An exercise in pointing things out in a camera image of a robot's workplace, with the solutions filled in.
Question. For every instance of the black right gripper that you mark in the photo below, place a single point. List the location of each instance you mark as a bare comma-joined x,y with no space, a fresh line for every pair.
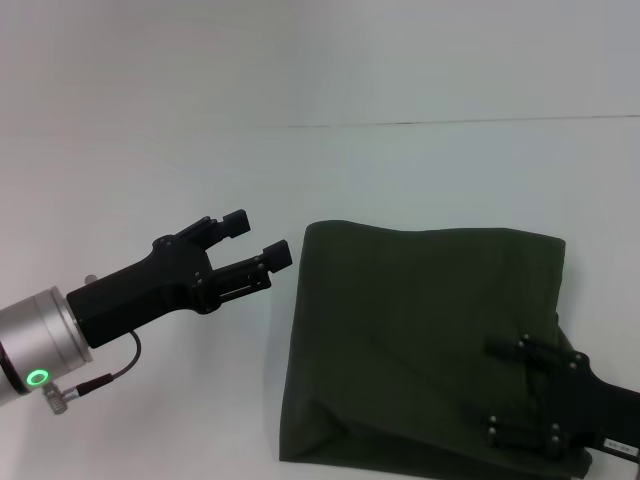
585,405

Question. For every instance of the dark green FREE t-shirt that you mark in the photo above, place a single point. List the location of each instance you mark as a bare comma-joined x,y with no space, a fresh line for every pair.
425,325

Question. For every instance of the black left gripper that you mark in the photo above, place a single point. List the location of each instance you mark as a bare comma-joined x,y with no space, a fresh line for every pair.
140,290

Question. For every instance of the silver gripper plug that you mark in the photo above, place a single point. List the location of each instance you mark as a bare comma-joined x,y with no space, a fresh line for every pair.
91,279

